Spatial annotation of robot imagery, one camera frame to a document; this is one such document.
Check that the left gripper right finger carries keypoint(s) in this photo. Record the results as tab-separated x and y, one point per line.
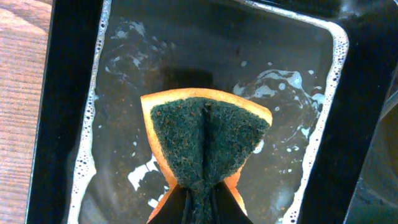
225	210

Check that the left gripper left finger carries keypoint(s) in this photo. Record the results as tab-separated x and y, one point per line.
176	209

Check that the orange green scrub sponge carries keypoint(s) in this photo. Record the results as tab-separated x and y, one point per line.
202	137

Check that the black rectangular soapy water tray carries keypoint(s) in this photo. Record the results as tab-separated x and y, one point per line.
323	68

